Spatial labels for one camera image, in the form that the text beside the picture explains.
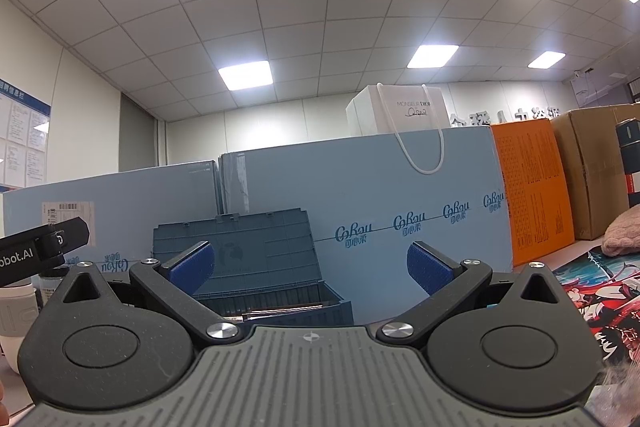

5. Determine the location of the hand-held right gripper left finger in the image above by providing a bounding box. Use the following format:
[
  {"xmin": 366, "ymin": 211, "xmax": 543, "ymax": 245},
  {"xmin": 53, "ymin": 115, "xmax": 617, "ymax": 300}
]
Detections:
[{"xmin": 50, "ymin": 242, "xmax": 242, "ymax": 350}]

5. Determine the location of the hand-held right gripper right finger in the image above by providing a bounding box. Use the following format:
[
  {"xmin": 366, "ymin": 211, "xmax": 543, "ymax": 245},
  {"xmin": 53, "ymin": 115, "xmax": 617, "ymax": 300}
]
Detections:
[{"xmin": 376, "ymin": 241, "xmax": 575, "ymax": 350}]

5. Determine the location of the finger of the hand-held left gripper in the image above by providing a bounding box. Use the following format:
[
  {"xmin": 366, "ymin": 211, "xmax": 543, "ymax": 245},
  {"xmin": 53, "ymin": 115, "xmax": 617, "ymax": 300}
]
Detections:
[{"xmin": 42, "ymin": 216, "xmax": 92, "ymax": 260}]

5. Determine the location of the blue lidded storage box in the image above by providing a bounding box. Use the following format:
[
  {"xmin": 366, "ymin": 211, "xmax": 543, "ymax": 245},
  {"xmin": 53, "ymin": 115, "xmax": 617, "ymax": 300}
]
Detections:
[{"xmin": 151, "ymin": 207, "xmax": 355, "ymax": 328}]

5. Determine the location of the glass jar with black lid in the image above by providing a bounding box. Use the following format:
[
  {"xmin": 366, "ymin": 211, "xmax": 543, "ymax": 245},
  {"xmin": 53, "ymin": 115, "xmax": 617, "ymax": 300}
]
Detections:
[{"xmin": 39, "ymin": 269, "xmax": 71, "ymax": 308}]

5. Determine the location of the white cup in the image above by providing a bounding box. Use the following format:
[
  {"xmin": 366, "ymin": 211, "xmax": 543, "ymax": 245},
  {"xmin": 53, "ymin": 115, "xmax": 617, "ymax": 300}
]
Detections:
[{"xmin": 0, "ymin": 283, "xmax": 41, "ymax": 375}]

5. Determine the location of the light blue carton with label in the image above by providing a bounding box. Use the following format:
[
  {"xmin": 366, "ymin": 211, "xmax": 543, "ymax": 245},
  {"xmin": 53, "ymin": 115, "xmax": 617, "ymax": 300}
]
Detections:
[{"xmin": 2, "ymin": 159, "xmax": 221, "ymax": 288}]

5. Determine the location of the large light blue carton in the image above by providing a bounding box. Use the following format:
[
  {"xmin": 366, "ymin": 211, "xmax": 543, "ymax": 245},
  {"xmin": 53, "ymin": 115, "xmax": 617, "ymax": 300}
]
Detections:
[{"xmin": 218, "ymin": 126, "xmax": 516, "ymax": 327}]

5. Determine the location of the blue framed notice board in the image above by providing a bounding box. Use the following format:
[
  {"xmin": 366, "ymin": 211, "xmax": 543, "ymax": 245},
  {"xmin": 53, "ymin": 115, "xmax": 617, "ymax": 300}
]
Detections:
[{"xmin": 0, "ymin": 77, "xmax": 52, "ymax": 190}]

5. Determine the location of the orange box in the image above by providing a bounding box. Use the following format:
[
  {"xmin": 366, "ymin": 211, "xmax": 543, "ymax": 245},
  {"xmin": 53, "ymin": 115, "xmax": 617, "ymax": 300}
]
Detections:
[{"xmin": 490, "ymin": 118, "xmax": 576, "ymax": 268}]

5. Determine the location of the white paper bag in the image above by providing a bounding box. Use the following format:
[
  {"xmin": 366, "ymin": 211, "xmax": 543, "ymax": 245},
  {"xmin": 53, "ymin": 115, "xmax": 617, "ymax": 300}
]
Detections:
[{"xmin": 346, "ymin": 83, "xmax": 450, "ymax": 172}]

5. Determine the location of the anime printed mat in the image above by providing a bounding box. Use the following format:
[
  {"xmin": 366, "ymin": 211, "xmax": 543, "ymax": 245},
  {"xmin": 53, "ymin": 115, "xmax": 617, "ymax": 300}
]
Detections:
[{"xmin": 545, "ymin": 247, "xmax": 640, "ymax": 408}]

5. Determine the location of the brown cardboard box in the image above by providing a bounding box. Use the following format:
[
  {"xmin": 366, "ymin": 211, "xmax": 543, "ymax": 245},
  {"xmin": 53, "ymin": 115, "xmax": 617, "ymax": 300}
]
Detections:
[{"xmin": 550, "ymin": 103, "xmax": 640, "ymax": 241}]

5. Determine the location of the pink knitted cloth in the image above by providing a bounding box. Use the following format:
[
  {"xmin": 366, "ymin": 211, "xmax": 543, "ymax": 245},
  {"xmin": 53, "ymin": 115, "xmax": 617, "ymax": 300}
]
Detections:
[{"xmin": 601, "ymin": 207, "xmax": 640, "ymax": 256}]

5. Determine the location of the dark thermos bottle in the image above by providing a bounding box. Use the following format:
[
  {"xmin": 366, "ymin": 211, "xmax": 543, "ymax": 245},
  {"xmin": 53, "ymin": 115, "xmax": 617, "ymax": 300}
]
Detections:
[{"xmin": 615, "ymin": 118, "xmax": 640, "ymax": 208}]

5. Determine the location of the white wall lettering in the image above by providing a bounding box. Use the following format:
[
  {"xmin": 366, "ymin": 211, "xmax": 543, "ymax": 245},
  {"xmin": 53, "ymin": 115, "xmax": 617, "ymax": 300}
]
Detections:
[{"xmin": 449, "ymin": 107, "xmax": 562, "ymax": 128}]

